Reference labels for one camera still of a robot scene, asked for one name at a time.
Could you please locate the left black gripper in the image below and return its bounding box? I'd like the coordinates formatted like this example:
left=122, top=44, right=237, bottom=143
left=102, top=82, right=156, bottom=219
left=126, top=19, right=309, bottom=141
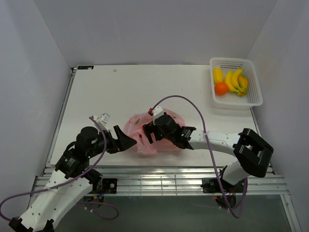
left=87, top=125, right=137, bottom=159

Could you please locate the pink plastic bag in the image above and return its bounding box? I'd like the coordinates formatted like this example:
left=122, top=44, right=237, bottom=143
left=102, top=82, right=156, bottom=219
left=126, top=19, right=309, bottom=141
left=124, top=109, right=185, bottom=157

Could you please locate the orange fake orange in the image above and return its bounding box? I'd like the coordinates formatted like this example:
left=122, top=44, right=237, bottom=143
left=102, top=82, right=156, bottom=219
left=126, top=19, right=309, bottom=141
left=214, top=82, right=229, bottom=96

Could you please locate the yellow fake banana bunch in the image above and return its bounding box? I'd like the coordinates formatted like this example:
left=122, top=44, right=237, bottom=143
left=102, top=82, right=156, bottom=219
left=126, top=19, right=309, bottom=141
left=225, top=69, right=248, bottom=97

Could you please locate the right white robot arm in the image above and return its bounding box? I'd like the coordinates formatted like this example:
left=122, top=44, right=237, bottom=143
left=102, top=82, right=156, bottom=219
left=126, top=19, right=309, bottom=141
left=142, top=114, right=274, bottom=192

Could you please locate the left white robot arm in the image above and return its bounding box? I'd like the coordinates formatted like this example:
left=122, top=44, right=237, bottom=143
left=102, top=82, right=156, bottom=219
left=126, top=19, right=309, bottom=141
left=9, top=126, right=137, bottom=232

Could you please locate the yellow green fake mango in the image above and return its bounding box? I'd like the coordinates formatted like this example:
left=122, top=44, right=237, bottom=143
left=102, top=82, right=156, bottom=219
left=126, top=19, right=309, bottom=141
left=238, top=75, right=249, bottom=90

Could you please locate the white plastic basket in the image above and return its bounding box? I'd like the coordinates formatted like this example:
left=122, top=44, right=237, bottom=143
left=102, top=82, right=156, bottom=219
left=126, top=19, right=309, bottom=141
left=210, top=58, right=263, bottom=110

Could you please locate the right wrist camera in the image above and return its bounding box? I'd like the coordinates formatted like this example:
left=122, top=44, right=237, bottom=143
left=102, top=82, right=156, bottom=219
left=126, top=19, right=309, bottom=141
left=148, top=106, right=164, bottom=122

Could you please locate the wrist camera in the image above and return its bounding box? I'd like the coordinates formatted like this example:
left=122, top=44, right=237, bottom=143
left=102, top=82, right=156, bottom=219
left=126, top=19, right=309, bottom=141
left=89, top=113, right=110, bottom=131
left=148, top=106, right=164, bottom=122

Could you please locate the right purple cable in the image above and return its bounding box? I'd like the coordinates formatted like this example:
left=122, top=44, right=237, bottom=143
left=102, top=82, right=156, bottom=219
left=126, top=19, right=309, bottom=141
left=151, top=95, right=249, bottom=219

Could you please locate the purple cable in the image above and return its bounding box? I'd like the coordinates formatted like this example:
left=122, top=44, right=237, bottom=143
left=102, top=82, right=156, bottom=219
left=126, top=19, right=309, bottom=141
left=151, top=95, right=249, bottom=219
left=0, top=116, right=120, bottom=222

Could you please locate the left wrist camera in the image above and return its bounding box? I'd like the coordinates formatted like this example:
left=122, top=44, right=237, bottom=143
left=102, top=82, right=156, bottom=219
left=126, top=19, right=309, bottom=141
left=89, top=113, right=110, bottom=131

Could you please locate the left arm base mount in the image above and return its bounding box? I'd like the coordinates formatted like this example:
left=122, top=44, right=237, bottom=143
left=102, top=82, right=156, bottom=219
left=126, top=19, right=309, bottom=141
left=81, top=169, right=118, bottom=209

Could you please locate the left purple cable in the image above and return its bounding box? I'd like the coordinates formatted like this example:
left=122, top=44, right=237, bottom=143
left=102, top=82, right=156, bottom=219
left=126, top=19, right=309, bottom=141
left=0, top=116, right=120, bottom=222

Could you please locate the aluminium frame rail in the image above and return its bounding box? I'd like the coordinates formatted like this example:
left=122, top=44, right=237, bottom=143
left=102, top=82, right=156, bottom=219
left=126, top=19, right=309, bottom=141
left=30, top=166, right=302, bottom=232

